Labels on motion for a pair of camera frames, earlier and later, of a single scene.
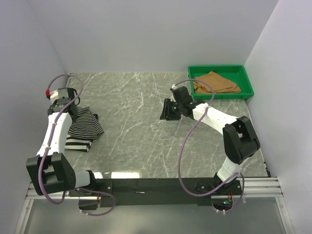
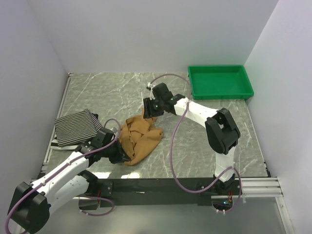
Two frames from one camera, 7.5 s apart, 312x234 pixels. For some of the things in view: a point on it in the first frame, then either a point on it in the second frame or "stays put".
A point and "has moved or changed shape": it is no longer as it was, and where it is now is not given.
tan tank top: x=219 y=84 to x=138 y=135
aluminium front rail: x=253 y=188 stays put
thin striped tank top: x=87 y=125 has moved or changed shape
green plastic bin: x=236 y=73 stays put
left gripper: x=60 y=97 to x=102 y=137
